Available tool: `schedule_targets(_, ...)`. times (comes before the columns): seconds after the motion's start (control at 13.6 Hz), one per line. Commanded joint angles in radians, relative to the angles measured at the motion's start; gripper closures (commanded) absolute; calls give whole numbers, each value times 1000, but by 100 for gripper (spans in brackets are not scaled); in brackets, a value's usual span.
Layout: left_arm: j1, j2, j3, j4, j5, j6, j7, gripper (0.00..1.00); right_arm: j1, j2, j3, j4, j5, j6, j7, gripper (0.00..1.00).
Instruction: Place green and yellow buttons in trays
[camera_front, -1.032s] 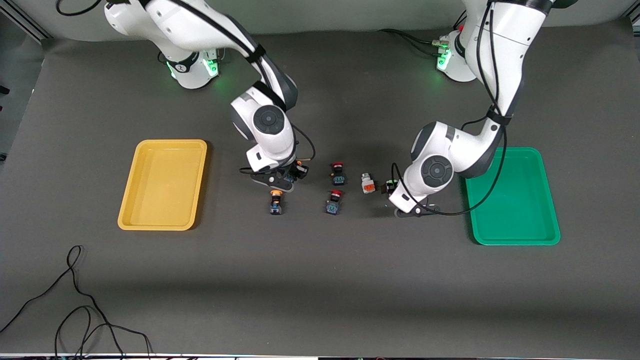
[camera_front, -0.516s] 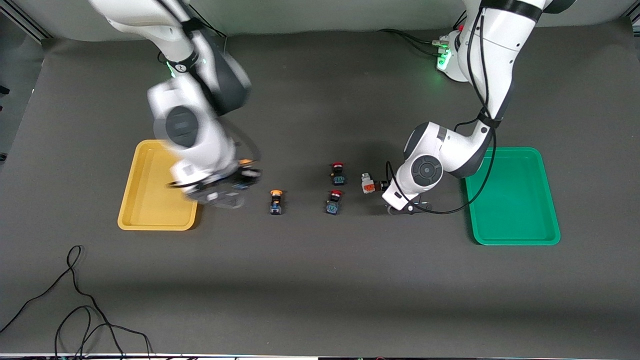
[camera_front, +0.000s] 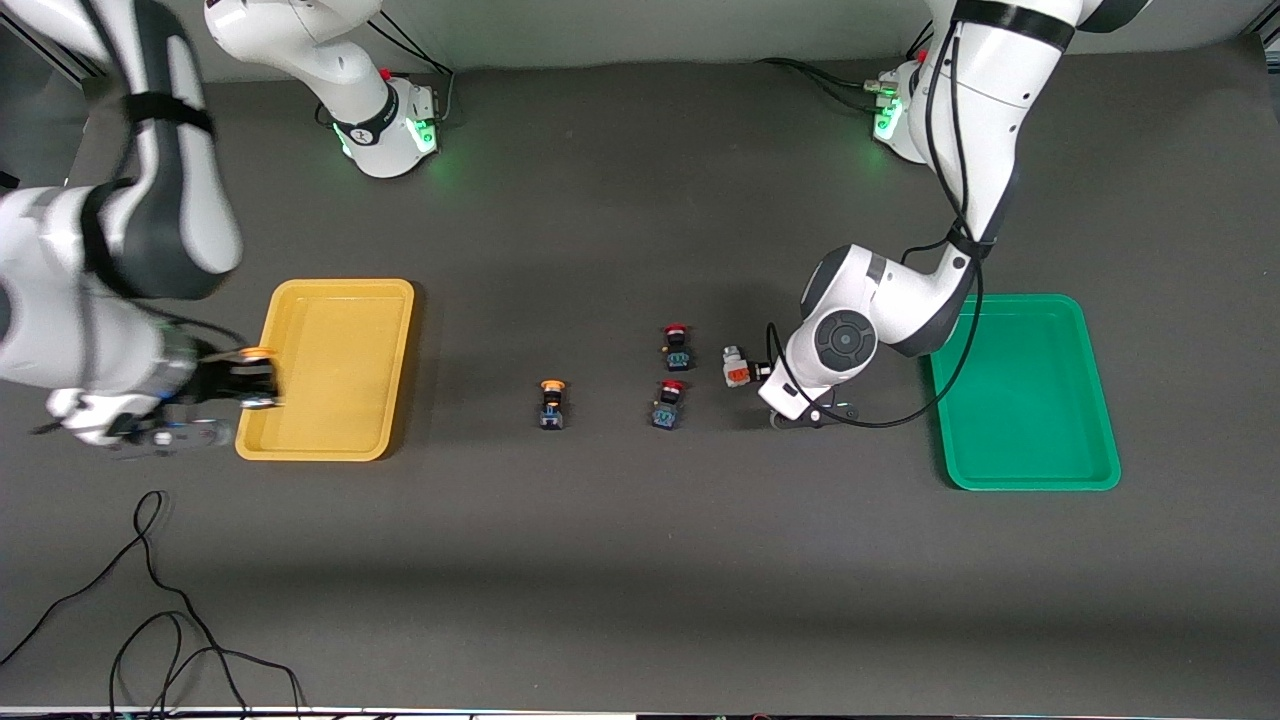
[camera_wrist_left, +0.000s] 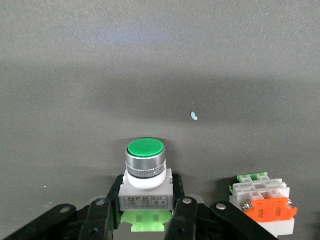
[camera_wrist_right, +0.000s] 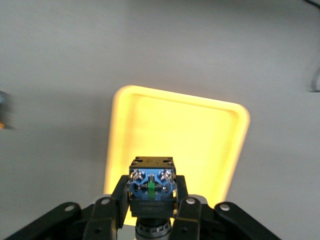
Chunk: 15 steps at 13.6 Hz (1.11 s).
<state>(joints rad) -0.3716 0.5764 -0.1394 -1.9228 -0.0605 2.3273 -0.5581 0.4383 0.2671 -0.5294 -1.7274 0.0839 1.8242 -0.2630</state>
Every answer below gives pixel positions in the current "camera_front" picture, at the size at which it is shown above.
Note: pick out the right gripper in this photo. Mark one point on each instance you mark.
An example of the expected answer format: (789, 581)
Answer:
(213, 380)

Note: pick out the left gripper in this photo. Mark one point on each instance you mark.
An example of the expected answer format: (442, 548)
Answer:
(766, 372)

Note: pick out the white button with orange block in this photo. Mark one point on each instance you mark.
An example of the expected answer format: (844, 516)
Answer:
(737, 372)

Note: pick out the yellow push button switch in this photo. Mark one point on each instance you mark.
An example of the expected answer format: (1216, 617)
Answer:
(552, 408)
(258, 352)

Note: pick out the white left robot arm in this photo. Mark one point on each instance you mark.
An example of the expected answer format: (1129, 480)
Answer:
(960, 120)

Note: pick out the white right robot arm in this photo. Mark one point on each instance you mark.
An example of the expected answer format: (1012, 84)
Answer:
(170, 220)

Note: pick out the yellow plastic tray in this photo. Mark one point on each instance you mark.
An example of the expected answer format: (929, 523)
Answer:
(330, 370)

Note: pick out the dark grey table mat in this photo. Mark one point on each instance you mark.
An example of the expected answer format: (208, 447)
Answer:
(640, 560)

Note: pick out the green plastic tray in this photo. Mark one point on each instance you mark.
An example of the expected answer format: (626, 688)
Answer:
(1040, 400)

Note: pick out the red push button switch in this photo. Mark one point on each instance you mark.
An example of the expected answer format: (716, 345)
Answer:
(668, 410)
(677, 352)

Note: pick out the grey metal frame rail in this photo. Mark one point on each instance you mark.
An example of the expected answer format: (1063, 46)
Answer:
(70, 65)

